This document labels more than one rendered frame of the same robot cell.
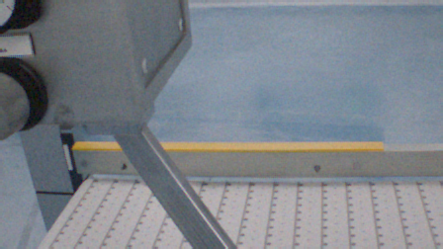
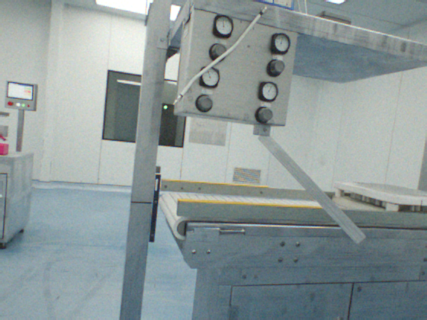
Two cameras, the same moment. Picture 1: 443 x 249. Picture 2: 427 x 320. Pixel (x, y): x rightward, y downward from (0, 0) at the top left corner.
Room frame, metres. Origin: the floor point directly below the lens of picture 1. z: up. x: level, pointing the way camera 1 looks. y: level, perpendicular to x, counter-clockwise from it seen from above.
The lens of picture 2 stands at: (-0.32, 0.47, 1.08)
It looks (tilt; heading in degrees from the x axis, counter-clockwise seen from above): 4 degrees down; 331
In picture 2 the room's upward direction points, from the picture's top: 6 degrees clockwise
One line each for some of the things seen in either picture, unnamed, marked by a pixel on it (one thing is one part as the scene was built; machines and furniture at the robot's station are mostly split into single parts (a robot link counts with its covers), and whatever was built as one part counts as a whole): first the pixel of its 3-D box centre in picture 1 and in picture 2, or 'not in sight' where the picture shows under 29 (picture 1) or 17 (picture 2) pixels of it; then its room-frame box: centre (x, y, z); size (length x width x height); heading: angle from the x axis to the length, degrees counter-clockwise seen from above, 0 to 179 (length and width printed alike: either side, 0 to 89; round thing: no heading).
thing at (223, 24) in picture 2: not in sight; (223, 26); (0.22, 0.19, 1.29); 0.04 x 0.01 x 0.04; 79
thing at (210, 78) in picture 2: not in sight; (210, 77); (0.22, 0.21, 1.19); 0.04 x 0.01 x 0.04; 79
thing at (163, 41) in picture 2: not in sight; (164, 37); (0.53, 0.20, 1.33); 0.05 x 0.03 x 0.04; 169
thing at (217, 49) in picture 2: not in sight; (219, 49); (0.22, 0.19, 1.24); 0.03 x 0.02 x 0.04; 79
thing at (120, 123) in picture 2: not in sight; (146, 110); (5.13, -1.05, 1.43); 1.38 x 0.01 x 1.16; 77
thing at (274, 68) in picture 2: not in sight; (277, 64); (0.19, 0.08, 1.24); 0.03 x 0.02 x 0.04; 79
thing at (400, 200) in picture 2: not in sight; (393, 193); (0.27, -0.48, 0.97); 0.25 x 0.24 x 0.02; 168
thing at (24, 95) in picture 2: not in sight; (20, 116); (3.04, 0.67, 1.07); 0.23 x 0.10 x 0.62; 77
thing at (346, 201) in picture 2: not in sight; (390, 209); (0.27, -0.48, 0.92); 0.24 x 0.24 x 0.02; 78
